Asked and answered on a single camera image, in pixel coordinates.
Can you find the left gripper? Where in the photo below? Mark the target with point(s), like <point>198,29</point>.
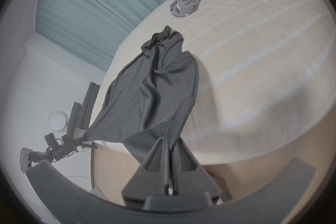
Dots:
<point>78,137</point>

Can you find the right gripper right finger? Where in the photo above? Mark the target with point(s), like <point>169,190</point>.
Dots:
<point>191,175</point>

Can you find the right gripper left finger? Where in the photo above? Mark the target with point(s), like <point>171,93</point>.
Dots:
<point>151,173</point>

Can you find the black T-shirt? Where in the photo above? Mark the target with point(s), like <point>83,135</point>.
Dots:
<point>147,91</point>

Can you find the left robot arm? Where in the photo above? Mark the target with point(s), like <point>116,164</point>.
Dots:
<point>59,151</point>

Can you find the bed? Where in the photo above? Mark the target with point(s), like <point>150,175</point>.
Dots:
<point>257,60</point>

